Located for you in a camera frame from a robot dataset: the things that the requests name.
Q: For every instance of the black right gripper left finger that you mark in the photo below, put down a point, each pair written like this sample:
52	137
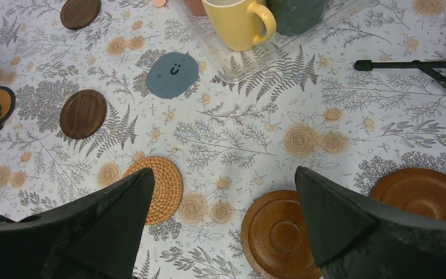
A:
96	236

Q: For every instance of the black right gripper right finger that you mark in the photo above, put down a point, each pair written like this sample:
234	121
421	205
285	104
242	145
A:
355	236

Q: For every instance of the woven rattan coaster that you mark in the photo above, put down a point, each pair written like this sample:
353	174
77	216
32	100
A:
168	188

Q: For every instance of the dark walnut coaster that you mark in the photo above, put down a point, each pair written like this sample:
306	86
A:
83	114
78	14

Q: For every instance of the blue-grey smiley coaster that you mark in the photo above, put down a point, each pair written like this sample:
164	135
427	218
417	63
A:
171	75

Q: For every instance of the light brown round coaster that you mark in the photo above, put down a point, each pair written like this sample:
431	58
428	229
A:
159	3

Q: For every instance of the brown ceramic saucer near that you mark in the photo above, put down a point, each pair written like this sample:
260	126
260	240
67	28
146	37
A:
275	239

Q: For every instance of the brown ceramic saucer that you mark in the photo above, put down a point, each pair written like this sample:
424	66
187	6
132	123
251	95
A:
275	239
415	190

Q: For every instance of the brown ceramic saucer far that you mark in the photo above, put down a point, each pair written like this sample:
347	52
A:
415	190

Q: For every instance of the floral tablecloth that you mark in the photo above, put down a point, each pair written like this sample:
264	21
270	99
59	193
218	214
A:
232	142

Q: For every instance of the clear acrylic tray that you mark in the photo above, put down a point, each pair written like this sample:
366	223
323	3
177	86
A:
235	66

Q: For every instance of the dark green mug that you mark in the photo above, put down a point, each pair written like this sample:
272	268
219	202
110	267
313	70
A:
294	17

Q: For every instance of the yellow mug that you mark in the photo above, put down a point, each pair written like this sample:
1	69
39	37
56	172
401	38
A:
242	24

